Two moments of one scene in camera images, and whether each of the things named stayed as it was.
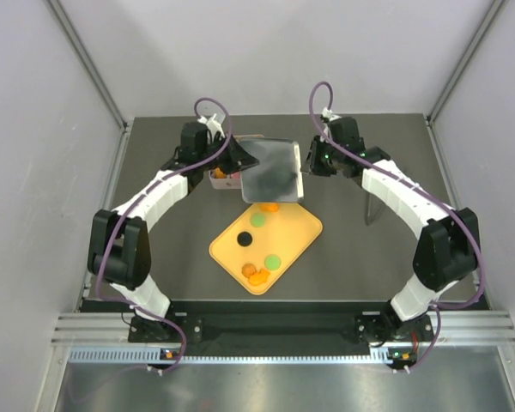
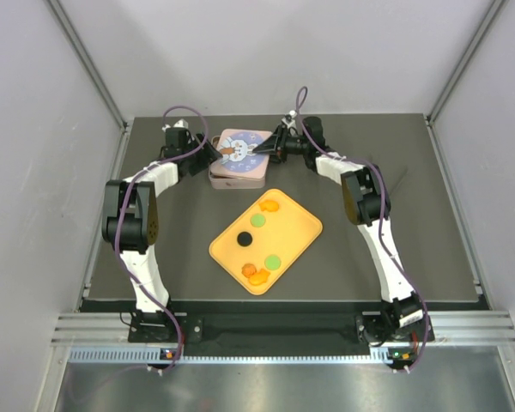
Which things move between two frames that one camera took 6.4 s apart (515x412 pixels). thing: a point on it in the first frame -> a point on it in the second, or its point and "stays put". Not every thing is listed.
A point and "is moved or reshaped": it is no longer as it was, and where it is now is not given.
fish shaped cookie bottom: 259,277 stays put
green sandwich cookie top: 257,220 stays put
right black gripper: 311,164 -> 275,145
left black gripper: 238,157 -> 207,154
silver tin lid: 278,176 is moved or reshaped
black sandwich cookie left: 245,239 stays put
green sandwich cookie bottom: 272,262 stays put
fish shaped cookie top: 269,207 stays put
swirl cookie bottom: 248,269 stays put
